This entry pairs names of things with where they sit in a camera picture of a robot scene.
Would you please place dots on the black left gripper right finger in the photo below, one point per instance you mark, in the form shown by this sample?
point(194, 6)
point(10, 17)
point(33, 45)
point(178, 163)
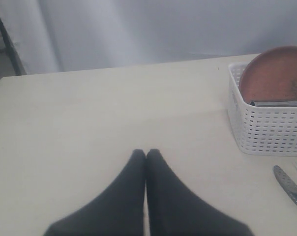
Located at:
point(174, 210)

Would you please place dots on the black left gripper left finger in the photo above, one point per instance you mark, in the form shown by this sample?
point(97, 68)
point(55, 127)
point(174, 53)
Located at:
point(117, 211)

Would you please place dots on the brown round plate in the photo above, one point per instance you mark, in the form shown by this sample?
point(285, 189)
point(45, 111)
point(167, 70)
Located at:
point(271, 76)

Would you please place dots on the white perforated plastic basket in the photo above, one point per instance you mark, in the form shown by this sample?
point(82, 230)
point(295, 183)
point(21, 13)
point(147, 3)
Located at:
point(260, 130)

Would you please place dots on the silver metal cup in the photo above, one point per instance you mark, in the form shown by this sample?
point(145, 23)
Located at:
point(291, 103)

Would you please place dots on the silver table knife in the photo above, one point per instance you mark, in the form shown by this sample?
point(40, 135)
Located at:
point(287, 184)

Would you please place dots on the dark metal frame post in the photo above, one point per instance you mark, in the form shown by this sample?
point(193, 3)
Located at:
point(11, 52)

